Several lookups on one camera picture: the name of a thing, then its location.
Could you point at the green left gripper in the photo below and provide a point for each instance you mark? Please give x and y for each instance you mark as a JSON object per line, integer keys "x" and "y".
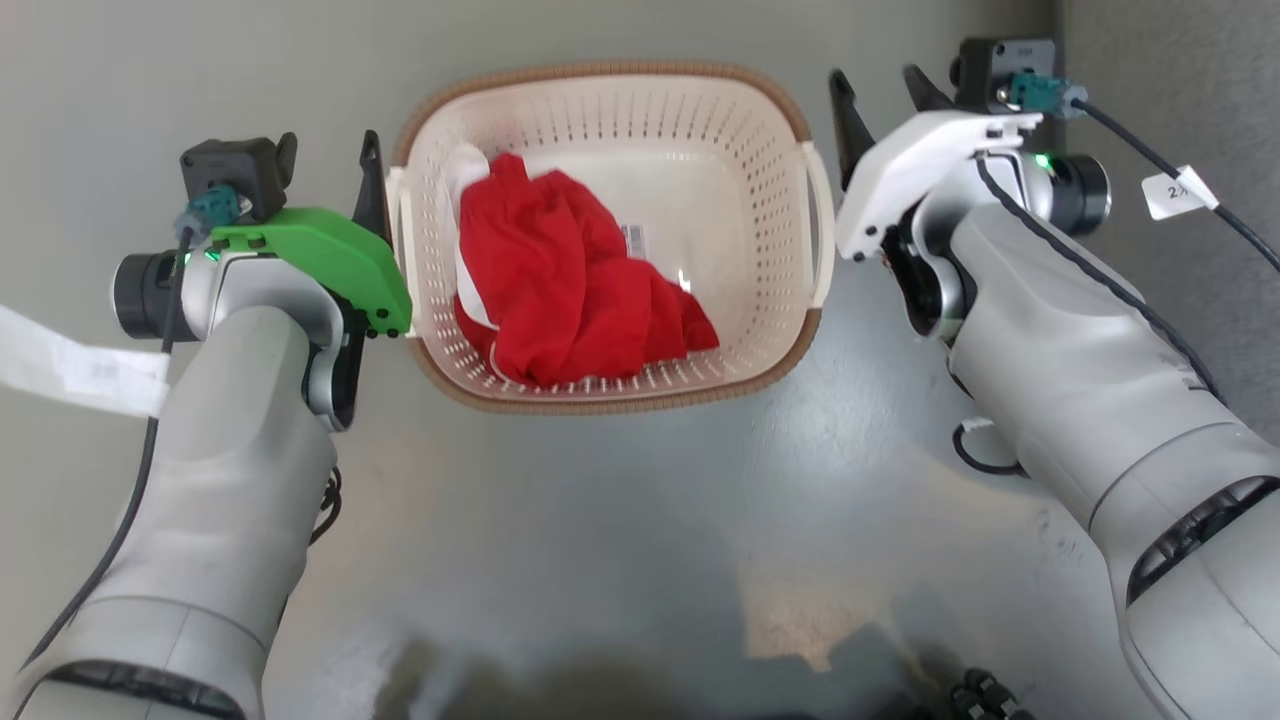
{"x": 330, "y": 250}

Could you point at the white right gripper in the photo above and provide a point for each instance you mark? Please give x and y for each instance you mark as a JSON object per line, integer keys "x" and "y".
{"x": 900, "y": 170}

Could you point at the cream perforated plastic laundry basket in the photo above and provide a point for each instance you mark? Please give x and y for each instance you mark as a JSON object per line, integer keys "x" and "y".
{"x": 740, "y": 220}

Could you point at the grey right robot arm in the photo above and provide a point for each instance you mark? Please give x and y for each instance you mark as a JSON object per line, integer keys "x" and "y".
{"x": 1050, "y": 350}

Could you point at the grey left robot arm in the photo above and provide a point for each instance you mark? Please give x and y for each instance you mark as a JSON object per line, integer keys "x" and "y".
{"x": 220, "y": 480}

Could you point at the red garment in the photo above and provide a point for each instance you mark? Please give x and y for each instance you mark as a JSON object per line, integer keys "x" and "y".
{"x": 570, "y": 290}

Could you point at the small white barcode sticker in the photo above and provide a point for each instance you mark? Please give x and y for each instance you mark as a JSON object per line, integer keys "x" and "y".
{"x": 634, "y": 241}

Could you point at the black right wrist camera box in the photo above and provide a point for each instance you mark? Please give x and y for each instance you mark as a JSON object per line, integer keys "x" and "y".
{"x": 995, "y": 62}

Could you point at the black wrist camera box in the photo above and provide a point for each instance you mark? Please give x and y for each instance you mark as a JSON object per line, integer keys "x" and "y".
{"x": 995, "y": 62}
{"x": 245, "y": 165}

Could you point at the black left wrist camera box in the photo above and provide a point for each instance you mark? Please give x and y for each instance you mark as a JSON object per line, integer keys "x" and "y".
{"x": 245, "y": 165}

